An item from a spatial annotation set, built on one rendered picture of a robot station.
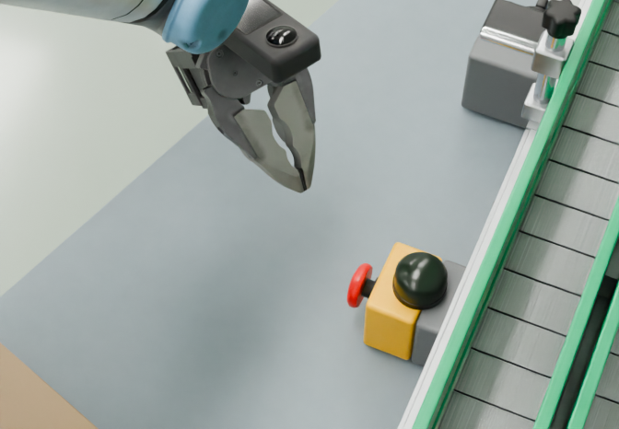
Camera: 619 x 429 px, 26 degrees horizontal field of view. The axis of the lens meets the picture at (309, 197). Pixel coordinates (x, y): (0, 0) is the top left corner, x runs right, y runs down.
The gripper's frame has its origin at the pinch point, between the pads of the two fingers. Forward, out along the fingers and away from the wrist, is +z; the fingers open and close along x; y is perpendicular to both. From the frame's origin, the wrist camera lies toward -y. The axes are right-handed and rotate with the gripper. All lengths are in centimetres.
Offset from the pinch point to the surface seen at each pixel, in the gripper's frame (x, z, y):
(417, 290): -1.5, 10.6, -8.7
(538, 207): -13.0, 9.2, -11.6
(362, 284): 0.0, 10.3, -1.9
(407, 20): -24.7, -2.9, 18.9
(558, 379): -0.1, 13.5, -27.9
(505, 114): -23.7, 7.1, 6.4
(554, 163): -17.1, 7.5, -9.8
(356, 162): -9.7, 4.8, 11.3
